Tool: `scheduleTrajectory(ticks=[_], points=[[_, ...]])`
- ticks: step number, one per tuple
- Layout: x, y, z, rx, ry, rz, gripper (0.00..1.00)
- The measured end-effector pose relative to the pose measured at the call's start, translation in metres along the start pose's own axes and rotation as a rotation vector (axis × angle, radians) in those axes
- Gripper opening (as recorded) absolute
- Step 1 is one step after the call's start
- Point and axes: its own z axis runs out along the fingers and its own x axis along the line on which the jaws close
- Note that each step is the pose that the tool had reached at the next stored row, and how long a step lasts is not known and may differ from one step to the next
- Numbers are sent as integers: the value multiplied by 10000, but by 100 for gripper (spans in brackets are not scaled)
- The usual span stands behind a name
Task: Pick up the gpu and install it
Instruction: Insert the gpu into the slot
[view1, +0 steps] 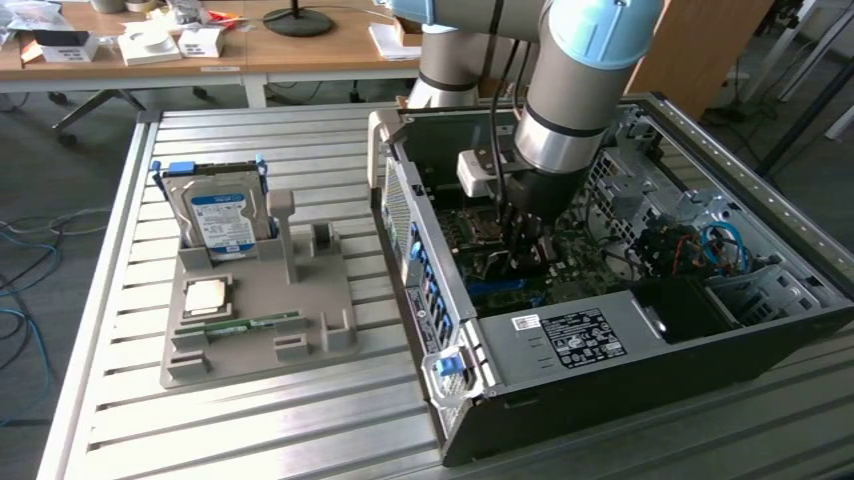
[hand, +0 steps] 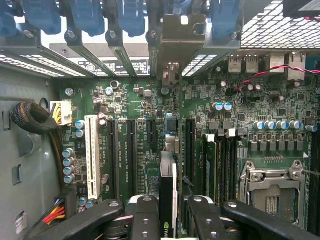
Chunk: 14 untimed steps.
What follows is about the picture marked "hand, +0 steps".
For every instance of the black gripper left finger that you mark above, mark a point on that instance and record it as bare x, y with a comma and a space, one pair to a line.
100, 215

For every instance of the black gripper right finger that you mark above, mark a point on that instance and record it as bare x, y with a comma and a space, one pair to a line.
205, 220

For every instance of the black plastic shroud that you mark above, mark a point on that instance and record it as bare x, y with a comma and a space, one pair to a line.
71, 200

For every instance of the green RAM stick white label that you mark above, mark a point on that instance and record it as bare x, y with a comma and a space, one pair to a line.
210, 170

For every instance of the long black expansion slot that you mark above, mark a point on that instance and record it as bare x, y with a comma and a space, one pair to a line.
113, 160
131, 160
190, 150

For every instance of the white expansion slot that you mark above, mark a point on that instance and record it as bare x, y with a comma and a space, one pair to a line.
93, 155

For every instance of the metal CPU socket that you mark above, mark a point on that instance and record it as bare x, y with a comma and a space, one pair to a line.
272, 195

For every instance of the short black expansion slot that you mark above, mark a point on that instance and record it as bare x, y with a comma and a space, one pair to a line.
151, 131

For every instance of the white power connector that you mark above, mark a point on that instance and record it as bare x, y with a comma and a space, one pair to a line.
62, 112

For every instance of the thin socket locking lever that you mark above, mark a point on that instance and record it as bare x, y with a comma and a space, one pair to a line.
311, 172

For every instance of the green motherboard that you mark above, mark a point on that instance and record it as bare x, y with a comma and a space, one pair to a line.
250, 105

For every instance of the metal expansion slot cover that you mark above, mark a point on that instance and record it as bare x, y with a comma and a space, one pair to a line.
122, 55
153, 52
87, 55

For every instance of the black open PC case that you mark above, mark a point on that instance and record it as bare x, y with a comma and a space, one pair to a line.
225, 46

